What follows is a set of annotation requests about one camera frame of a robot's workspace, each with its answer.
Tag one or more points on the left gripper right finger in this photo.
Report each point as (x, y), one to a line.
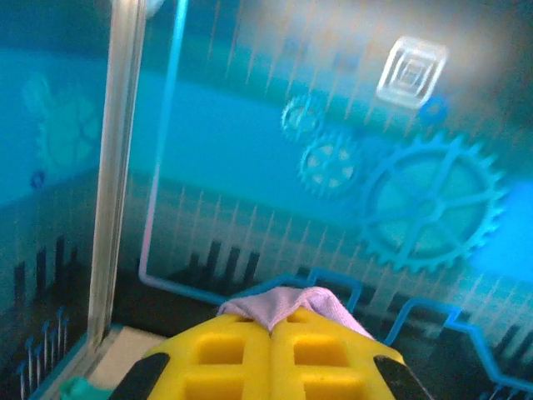
(283, 366)

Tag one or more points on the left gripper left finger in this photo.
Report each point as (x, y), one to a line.
(258, 366)

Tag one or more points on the purple t-shirt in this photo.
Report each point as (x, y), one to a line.
(283, 304)

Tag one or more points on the teal folded t-shirt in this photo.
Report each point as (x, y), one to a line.
(83, 389)

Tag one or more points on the aluminium frame post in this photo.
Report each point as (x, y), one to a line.
(116, 166)

